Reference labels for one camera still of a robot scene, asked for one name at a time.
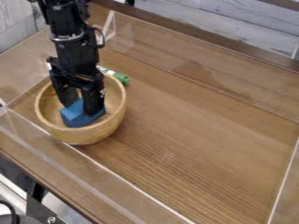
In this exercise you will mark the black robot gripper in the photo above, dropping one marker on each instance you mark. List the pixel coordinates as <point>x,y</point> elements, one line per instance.
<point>74,68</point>

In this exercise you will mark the blue rectangular block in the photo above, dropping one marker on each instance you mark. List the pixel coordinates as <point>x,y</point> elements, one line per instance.
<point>74,116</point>

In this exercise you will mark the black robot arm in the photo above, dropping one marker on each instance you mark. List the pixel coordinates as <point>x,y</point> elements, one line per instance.
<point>64,14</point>

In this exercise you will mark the brown wooden bowl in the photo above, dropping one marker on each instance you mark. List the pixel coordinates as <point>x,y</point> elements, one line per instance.
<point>47,110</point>

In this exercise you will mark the white green marker pen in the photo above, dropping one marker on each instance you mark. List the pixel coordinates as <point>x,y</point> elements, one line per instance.
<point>119,76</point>

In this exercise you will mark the clear acrylic corner bracket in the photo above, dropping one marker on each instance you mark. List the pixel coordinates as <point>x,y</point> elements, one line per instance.
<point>107,31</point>

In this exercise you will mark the black metal table frame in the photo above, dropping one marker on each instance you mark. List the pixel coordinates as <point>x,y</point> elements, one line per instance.
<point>34,193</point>

